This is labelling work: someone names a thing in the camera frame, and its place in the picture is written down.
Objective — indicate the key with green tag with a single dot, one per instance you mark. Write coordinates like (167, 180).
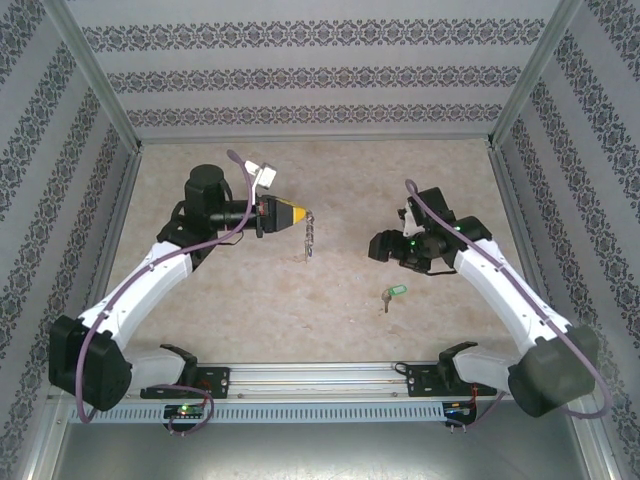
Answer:
(396, 290)

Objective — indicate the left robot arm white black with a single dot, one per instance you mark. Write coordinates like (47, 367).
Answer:
(140, 290)

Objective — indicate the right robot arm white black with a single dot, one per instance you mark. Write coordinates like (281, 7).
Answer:
(500, 290)

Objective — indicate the right controller circuit board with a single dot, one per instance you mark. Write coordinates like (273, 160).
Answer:
(457, 410)

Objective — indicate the controller circuit board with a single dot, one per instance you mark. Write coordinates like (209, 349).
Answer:
(185, 411)
(457, 410)

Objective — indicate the grey metal panel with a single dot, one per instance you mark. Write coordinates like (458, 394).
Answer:
(320, 450)

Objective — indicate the left controller circuit board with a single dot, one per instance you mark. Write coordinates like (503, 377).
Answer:
(185, 411)

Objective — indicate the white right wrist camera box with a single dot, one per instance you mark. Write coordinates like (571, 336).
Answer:
(407, 222)

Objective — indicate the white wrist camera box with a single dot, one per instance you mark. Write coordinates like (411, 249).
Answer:
(265, 174)
(407, 222)

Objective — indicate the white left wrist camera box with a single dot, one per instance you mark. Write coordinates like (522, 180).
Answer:
(265, 174)

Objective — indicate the left aluminium side rail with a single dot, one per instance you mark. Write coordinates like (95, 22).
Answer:
(122, 200)

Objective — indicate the aluminium side rail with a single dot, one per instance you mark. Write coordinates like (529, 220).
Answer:
(512, 200)
(122, 200)

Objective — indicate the right aluminium side rail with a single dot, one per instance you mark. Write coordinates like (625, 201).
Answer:
(512, 200)

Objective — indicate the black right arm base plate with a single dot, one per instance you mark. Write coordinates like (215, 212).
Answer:
(422, 382)

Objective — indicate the aluminium mounting rail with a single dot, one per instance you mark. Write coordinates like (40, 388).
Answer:
(320, 377)

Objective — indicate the left aluminium frame post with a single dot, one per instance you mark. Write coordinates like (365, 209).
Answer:
(90, 75)

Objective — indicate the aluminium frame post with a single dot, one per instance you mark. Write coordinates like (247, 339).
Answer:
(90, 75)
(535, 75)

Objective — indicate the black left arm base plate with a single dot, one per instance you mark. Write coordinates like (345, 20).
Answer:
(217, 382)

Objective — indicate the right aluminium frame post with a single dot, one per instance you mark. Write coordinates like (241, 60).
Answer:
(535, 75)

